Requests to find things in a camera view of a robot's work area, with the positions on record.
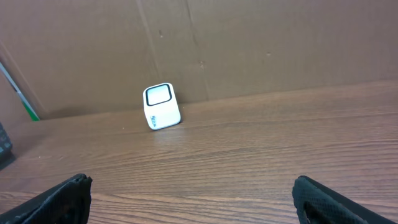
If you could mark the white barcode scanner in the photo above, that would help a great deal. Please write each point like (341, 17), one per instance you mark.
(160, 106)

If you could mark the green white strip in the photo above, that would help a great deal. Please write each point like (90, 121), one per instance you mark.
(33, 115)

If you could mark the grey plastic basket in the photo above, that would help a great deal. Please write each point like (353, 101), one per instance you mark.
(6, 155)

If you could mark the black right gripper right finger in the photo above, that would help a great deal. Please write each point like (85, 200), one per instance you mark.
(317, 204)

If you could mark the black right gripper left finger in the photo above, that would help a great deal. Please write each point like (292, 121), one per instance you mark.
(67, 202)

